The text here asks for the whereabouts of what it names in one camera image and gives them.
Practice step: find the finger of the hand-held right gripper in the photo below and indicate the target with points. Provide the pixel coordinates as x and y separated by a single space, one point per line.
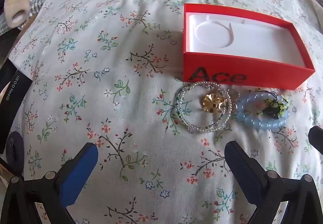
316 138

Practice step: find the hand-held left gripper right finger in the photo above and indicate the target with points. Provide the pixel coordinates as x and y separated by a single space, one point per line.
241 166

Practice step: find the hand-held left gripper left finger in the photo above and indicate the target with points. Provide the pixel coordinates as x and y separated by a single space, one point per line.
83 171

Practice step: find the crystal ball earring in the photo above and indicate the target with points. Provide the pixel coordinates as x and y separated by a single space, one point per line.
233 93
234 107

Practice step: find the red cardboard box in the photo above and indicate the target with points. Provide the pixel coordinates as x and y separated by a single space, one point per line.
265 75

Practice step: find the black phone box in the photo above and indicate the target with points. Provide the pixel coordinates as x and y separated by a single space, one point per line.
12 103

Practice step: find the floral bed sheet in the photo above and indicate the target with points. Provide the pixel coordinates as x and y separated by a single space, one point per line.
126 37

